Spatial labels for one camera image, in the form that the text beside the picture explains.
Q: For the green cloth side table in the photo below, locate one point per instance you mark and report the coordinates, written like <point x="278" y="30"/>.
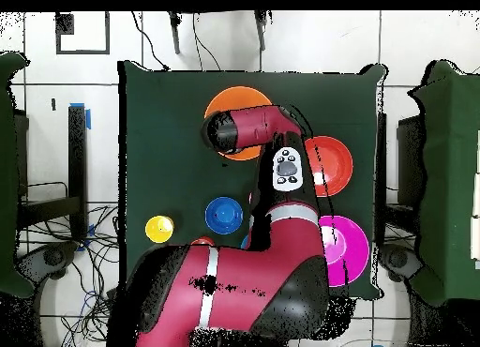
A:
<point x="7" y="174"/>
<point x="450" y="174"/>

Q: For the blue tape piece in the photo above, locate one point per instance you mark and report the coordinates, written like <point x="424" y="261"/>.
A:
<point x="88" y="118"/>

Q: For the shallow red-orange bowl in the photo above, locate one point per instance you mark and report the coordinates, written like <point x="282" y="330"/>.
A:
<point x="337" y="163"/>

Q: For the tall red-orange cup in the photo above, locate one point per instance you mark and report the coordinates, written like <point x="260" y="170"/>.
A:
<point x="202" y="241"/>

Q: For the large pink bowl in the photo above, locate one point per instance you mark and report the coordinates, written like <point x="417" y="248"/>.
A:
<point x="352" y="249"/>

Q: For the black square floor frame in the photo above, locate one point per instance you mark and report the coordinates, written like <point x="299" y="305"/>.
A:
<point x="82" y="51"/>

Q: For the black tripod leg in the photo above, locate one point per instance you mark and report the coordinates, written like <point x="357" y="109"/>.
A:
<point x="175" y="35"/>
<point x="261" y="32"/>

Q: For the black table frame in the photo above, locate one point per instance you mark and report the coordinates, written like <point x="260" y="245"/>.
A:
<point x="407" y="159"/>
<point x="77" y="167"/>

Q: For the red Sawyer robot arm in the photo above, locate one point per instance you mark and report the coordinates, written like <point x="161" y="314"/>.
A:
<point x="262" y="272"/>

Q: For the dark blue bowl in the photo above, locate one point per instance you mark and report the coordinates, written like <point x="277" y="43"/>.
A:
<point x="224" y="215"/>

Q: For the dark green tablecloth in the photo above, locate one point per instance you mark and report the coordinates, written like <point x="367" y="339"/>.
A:
<point x="168" y="155"/>

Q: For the yellow cup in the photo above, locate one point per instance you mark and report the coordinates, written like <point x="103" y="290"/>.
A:
<point x="159" y="229"/>

